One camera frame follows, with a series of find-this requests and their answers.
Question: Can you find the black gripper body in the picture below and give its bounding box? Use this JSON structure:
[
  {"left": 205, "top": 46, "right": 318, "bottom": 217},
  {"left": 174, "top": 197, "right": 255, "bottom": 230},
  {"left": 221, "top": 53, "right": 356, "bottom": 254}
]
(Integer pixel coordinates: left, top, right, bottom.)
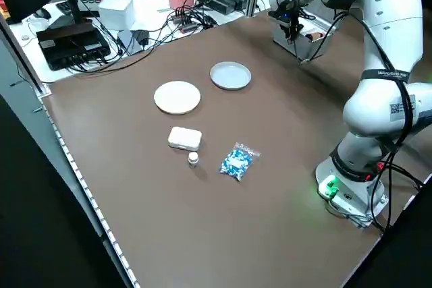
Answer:
[{"left": 281, "top": 1, "right": 304, "bottom": 29}]

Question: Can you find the silver aluminium medical kit case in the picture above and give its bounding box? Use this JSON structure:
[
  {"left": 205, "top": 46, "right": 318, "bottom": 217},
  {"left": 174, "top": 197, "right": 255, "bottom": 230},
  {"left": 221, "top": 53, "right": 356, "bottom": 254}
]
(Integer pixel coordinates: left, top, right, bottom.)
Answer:
[{"left": 271, "top": 14, "right": 335, "bottom": 64}]

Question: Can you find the gray round plate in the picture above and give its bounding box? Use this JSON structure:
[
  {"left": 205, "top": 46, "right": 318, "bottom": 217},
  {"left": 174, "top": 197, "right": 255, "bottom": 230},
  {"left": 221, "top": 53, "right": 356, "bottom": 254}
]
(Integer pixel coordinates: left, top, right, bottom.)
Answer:
[{"left": 209, "top": 61, "right": 253, "bottom": 92}]

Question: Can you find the white round plate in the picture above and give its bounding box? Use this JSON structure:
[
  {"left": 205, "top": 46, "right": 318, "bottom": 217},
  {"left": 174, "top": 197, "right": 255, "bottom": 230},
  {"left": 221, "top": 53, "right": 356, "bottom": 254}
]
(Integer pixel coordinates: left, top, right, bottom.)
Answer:
[{"left": 153, "top": 80, "right": 203, "bottom": 116}]

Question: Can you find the black usb hub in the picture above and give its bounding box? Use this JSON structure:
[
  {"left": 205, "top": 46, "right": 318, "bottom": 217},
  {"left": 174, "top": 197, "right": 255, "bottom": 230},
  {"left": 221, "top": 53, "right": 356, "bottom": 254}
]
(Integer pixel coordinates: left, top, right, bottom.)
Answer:
[{"left": 167, "top": 13, "right": 217, "bottom": 35}]

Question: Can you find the blue capsule bag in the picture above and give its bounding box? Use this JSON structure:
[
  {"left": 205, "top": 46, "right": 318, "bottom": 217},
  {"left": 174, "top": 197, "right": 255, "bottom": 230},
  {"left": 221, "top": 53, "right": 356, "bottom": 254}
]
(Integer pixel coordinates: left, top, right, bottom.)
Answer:
[{"left": 218, "top": 140, "right": 262, "bottom": 183}]

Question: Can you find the white plastic case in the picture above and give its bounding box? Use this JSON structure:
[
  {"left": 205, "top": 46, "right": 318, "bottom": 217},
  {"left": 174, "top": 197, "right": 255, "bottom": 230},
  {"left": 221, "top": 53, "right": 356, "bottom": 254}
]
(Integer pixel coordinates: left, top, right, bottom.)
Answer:
[{"left": 167, "top": 125, "right": 204, "bottom": 151}]

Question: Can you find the black plug adapter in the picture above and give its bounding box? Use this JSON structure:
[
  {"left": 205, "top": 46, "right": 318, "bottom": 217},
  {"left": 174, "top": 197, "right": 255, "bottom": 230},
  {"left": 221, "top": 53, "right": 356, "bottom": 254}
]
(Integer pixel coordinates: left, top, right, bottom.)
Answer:
[{"left": 132, "top": 28, "right": 151, "bottom": 50}]

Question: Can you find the white cube box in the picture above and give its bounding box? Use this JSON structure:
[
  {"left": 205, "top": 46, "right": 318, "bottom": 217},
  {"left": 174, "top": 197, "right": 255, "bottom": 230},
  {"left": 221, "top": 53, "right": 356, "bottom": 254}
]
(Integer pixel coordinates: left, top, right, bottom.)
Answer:
[{"left": 97, "top": 0, "right": 135, "bottom": 31}]

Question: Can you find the black network device box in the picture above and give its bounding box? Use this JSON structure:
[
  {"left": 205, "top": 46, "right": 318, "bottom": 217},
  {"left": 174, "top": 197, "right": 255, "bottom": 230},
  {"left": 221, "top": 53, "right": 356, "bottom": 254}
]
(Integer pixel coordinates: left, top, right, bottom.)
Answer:
[{"left": 35, "top": 24, "right": 112, "bottom": 71}]

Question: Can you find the computer mouse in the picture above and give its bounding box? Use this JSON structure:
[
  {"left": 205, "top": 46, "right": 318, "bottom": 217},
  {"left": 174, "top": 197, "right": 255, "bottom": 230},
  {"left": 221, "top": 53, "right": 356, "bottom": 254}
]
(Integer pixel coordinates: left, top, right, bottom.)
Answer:
[{"left": 32, "top": 7, "right": 53, "bottom": 20}]

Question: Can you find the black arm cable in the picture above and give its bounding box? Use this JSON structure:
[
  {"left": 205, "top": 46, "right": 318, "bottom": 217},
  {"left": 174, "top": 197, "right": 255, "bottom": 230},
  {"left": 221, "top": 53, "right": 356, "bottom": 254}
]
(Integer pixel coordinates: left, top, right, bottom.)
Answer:
[{"left": 292, "top": 1, "right": 419, "bottom": 231}]

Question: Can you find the aluminium table frame rail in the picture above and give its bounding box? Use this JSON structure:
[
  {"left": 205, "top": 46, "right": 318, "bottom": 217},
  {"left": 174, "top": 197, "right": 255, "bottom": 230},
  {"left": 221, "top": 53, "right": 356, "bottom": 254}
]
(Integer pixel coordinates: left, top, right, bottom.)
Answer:
[{"left": 0, "top": 14, "right": 141, "bottom": 288}]

